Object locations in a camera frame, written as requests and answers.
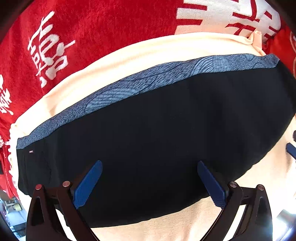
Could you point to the red blanket with white characters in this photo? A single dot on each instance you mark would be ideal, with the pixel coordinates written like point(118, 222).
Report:
point(43, 42)

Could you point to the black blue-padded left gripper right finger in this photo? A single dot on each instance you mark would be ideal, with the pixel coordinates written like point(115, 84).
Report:
point(256, 221)

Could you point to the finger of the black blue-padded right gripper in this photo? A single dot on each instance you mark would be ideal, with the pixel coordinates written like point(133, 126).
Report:
point(291, 149)

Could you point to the cream seat cushion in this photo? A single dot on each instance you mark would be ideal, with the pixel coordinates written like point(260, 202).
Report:
point(275, 171)

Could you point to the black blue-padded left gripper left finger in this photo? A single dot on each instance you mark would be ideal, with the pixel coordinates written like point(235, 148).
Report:
point(43, 222)

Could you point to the black pants with blue waistband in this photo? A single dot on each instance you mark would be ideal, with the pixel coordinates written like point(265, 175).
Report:
point(152, 128)

